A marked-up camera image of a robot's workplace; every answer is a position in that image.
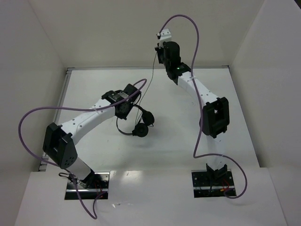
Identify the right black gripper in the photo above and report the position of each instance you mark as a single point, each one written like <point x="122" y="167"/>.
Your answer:
<point x="159" y="51"/>

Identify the black on-ear headphones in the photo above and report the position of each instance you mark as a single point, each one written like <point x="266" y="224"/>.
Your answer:
<point x="141" y="127"/>

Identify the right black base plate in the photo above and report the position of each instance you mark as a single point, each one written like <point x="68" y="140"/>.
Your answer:
<point x="204" y="188"/>

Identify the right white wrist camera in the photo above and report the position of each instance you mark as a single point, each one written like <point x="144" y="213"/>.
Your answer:
<point x="163" y="36"/>

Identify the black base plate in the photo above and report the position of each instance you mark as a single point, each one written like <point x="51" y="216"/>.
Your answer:
<point x="204" y="188"/>
<point x="98" y="186"/>

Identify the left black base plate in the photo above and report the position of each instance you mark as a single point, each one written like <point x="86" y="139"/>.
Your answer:
<point x="98" y="186"/>

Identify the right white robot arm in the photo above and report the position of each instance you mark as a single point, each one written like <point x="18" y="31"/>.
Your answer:
<point x="214" y="110"/>

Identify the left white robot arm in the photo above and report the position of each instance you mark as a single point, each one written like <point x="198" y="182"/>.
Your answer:
<point x="60" y="140"/>

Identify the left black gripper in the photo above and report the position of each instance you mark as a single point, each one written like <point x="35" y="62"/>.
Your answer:
<point x="123" y="109"/>

